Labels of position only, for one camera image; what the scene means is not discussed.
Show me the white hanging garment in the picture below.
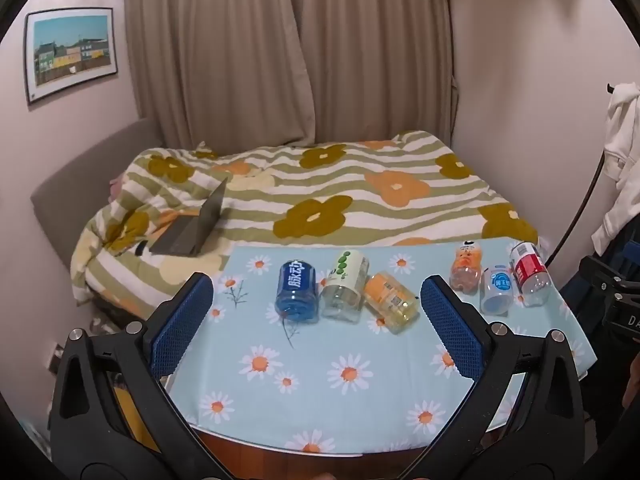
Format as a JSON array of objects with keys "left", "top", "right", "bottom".
[{"left": 591, "top": 82, "right": 640, "bottom": 257}]

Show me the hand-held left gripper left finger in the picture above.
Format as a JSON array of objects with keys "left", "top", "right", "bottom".
[{"left": 48, "top": 272, "right": 236, "bottom": 480}]

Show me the orange label plastic cup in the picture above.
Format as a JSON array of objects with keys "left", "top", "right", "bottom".
[{"left": 363, "top": 271, "right": 420, "bottom": 335}]

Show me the beige curtain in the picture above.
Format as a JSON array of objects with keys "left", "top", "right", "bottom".
[{"left": 123, "top": 0, "right": 455, "bottom": 157}]

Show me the orange figure plastic cup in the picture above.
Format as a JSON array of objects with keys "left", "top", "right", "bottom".
[{"left": 449, "top": 241, "right": 483, "bottom": 292}]

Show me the green dotted label plastic cup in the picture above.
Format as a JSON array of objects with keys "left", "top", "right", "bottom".
[{"left": 320, "top": 250, "right": 370, "bottom": 322}]

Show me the framed wall picture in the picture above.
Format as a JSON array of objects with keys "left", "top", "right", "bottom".
[{"left": 24, "top": 7, "right": 120, "bottom": 106}]

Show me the striped floral blanket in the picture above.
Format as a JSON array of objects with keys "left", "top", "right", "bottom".
[{"left": 70, "top": 130, "right": 542, "bottom": 311}]

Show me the grey bed headboard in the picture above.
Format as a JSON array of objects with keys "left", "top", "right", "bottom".
[{"left": 31, "top": 118, "right": 167, "bottom": 307}]

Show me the red label plastic cup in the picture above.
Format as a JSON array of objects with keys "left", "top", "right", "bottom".
[{"left": 509, "top": 241, "right": 552, "bottom": 308}]

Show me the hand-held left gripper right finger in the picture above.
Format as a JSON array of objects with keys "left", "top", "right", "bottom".
[{"left": 385, "top": 275, "right": 586, "bottom": 480}]

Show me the white and blue label plastic cup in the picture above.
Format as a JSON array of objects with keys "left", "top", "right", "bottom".
[{"left": 480, "top": 264, "right": 516, "bottom": 315}]

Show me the black cable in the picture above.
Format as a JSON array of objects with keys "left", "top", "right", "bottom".
[{"left": 544, "top": 149, "right": 607, "bottom": 269}]

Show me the grey laptop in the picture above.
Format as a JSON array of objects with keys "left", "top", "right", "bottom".
[{"left": 149, "top": 176, "right": 230, "bottom": 258}]

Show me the light blue daisy tablecloth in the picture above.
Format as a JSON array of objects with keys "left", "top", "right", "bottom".
[{"left": 165, "top": 242, "right": 599, "bottom": 456}]

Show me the wooden table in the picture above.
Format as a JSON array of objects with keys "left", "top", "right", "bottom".
[{"left": 115, "top": 385, "right": 506, "bottom": 480}]

